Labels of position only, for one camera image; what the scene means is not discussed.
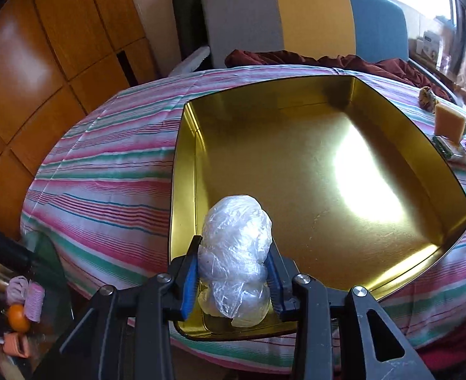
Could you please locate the Weidan cracker packet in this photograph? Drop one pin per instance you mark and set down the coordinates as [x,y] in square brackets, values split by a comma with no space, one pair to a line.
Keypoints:
[449,150]

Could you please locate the yellow sponge block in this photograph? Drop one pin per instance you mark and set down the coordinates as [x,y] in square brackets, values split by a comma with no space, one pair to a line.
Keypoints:
[449,123]

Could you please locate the clear plastic bag ball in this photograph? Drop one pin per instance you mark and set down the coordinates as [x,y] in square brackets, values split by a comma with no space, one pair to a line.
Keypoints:
[236,238]

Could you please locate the orange fruit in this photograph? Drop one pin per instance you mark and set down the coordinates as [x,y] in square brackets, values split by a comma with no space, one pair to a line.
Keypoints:
[17,319]

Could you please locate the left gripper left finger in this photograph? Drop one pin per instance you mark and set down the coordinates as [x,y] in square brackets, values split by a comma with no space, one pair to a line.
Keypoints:
[92,347]

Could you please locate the dark red blanket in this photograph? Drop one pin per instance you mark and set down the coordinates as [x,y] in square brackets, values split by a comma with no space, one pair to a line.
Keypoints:
[393,68]

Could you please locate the rolled white sock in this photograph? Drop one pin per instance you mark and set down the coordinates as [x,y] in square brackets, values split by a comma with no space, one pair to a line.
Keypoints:
[427,99]

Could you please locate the pink hair roller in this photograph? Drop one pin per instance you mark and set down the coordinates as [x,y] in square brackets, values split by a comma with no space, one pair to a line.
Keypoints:
[33,303]

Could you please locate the white product box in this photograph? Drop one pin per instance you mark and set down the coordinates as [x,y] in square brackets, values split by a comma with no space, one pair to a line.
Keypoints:
[430,47]

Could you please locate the striped bed sheet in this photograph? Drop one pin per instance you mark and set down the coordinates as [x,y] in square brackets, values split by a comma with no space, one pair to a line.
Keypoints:
[102,196]

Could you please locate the gold metal tin box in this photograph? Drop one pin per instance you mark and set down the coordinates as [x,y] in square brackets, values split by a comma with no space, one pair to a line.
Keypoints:
[357,193]

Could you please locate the grey yellow blue headboard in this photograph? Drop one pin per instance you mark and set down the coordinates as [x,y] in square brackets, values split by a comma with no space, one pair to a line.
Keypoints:
[374,30]

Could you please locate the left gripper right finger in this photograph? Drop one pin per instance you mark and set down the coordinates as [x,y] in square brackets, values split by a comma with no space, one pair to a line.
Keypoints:
[371,346]

